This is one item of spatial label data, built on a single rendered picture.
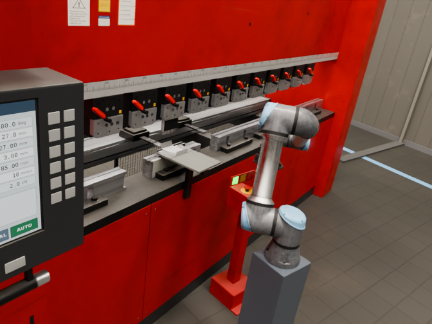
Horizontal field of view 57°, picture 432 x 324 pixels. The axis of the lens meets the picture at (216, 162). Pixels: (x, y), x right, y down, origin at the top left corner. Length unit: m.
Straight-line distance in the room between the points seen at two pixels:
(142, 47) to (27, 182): 1.03
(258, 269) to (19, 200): 1.18
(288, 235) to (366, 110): 5.32
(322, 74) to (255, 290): 2.49
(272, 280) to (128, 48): 1.10
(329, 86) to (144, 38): 2.44
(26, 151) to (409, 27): 6.13
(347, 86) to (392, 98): 2.88
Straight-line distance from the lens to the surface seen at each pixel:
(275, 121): 1.59
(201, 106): 2.09
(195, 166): 1.86
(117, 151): 2.13
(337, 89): 3.82
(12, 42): 1.12
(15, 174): 0.75
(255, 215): 1.60
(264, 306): 1.81
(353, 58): 3.75
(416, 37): 6.49
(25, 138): 0.74
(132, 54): 1.66
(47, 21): 1.41
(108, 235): 1.75
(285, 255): 1.68
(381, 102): 6.69
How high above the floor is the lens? 1.79
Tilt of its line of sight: 24 degrees down
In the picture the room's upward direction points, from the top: 9 degrees clockwise
